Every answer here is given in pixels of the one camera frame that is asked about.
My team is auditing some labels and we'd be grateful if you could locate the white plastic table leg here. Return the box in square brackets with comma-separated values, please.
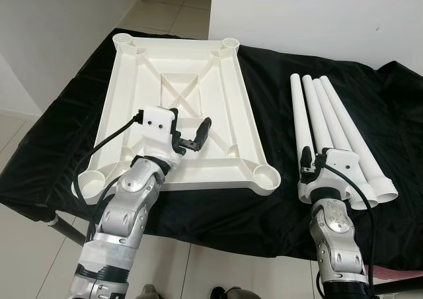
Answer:
[320, 75, 399, 204]
[289, 74, 319, 204]
[302, 75, 334, 153]
[311, 78, 381, 212]

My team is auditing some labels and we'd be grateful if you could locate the white plastic table top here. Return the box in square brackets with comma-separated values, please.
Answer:
[71, 33, 283, 203]

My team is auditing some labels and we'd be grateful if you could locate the red chair seat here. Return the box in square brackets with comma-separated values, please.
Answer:
[365, 266, 423, 288]

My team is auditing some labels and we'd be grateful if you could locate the grey robot right foot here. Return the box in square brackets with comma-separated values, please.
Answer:
[210, 286, 247, 299]

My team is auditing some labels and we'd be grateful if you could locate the grey robot foot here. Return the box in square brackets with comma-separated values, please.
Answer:
[141, 284, 164, 299]
[210, 286, 247, 299]

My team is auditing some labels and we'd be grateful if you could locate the grey robot left foot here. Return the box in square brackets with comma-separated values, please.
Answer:
[141, 284, 164, 299]

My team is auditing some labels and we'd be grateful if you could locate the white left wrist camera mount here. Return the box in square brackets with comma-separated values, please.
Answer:
[141, 107, 179, 157]

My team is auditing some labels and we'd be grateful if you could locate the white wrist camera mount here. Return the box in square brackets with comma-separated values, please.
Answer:
[317, 149, 362, 189]
[141, 107, 179, 157]

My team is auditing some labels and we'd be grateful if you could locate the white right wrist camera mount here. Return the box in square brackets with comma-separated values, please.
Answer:
[317, 149, 362, 189]

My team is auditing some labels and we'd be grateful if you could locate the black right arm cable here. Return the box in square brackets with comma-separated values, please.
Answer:
[321, 163, 377, 299]

